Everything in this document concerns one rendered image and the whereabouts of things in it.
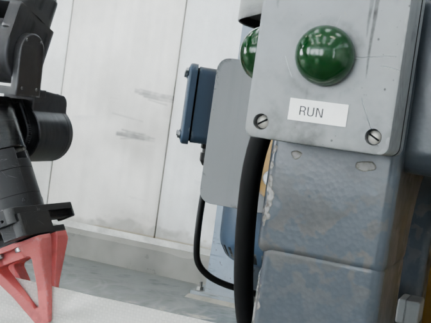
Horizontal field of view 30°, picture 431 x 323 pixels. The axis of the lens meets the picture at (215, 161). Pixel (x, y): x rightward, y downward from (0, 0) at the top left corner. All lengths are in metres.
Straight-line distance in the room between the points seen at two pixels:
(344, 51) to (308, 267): 0.13
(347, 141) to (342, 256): 0.08
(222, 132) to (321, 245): 0.45
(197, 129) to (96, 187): 5.58
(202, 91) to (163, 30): 5.38
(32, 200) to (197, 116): 0.26
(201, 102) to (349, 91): 0.52
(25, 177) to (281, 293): 0.33
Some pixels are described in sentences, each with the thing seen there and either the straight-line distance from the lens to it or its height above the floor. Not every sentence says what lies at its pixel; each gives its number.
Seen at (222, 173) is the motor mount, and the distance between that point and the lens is 0.89.
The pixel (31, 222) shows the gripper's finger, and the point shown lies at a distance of 0.70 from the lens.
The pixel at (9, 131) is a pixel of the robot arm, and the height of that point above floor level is 1.21.
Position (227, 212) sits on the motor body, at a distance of 0.94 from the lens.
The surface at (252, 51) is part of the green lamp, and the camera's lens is 0.43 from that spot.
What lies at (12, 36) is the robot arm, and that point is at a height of 1.29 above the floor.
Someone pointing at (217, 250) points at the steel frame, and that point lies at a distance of 5.58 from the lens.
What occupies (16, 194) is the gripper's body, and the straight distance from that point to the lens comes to 0.72.
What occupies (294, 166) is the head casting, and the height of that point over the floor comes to 1.23.
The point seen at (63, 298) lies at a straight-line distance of 0.72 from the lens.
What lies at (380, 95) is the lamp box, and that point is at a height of 1.27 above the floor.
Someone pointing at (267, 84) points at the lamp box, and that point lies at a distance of 0.41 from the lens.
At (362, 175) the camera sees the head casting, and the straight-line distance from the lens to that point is 0.45.
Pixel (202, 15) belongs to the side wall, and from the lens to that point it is 6.18.
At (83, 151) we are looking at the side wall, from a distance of 6.54.
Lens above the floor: 1.25
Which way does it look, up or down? 3 degrees down
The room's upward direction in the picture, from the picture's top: 8 degrees clockwise
